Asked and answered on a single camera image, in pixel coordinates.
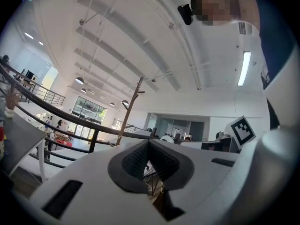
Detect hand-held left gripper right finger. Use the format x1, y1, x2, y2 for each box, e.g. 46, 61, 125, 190
149, 139, 242, 225

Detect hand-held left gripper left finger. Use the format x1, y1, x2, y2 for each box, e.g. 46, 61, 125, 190
30, 139, 170, 225

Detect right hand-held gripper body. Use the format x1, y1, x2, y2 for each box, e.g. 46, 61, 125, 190
219, 115, 300, 225

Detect brown wooden coat stand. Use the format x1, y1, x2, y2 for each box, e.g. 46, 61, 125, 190
115, 76, 146, 147

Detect red table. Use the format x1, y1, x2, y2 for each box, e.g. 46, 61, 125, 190
53, 138, 74, 150

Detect large glass window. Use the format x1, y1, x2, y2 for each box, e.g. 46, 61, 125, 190
71, 95, 108, 124

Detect curved black metal railing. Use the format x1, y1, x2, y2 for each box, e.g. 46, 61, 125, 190
0, 59, 150, 170

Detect grey table white legs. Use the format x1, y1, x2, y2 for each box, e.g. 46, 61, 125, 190
0, 112, 47, 184

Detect straight black metal railing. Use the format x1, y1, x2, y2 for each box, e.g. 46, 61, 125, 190
14, 71, 66, 106

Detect long ceiling light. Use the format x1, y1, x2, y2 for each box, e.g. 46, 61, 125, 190
237, 51, 252, 87

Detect dried plant in white vase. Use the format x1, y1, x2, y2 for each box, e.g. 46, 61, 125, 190
4, 85, 22, 119

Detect person's dark shirt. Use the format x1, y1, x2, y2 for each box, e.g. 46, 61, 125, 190
254, 0, 300, 90

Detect white ceiling air vent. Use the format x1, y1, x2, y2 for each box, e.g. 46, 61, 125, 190
238, 22, 253, 35

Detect person's head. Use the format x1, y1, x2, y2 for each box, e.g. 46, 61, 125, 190
190, 0, 260, 30

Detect black head-worn camera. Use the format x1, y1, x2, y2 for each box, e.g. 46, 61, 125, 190
177, 3, 195, 26

